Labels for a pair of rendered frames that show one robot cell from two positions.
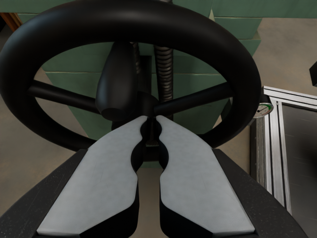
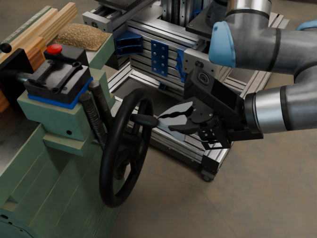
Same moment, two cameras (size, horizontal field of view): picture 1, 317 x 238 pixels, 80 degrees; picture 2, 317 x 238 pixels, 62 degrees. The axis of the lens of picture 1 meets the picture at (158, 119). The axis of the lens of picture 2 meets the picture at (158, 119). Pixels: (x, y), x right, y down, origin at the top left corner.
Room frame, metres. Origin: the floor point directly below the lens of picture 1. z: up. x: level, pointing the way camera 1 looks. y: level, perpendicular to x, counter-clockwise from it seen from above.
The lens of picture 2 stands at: (-0.06, 0.35, 1.34)
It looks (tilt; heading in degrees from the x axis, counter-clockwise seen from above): 49 degrees down; 290
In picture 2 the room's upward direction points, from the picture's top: straight up
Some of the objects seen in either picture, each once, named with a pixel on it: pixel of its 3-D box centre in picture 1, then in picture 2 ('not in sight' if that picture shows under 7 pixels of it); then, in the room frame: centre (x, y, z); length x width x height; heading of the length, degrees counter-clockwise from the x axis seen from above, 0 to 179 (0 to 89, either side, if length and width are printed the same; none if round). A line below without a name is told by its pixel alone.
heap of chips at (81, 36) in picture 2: not in sight; (80, 32); (0.39, -0.22, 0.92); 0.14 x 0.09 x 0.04; 2
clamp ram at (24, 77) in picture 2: not in sight; (28, 79); (0.37, 0.02, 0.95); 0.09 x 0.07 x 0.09; 92
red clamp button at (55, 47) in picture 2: not in sight; (54, 49); (0.30, -0.01, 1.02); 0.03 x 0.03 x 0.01
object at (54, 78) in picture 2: not in sight; (62, 72); (0.27, 0.01, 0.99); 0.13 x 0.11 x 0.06; 92
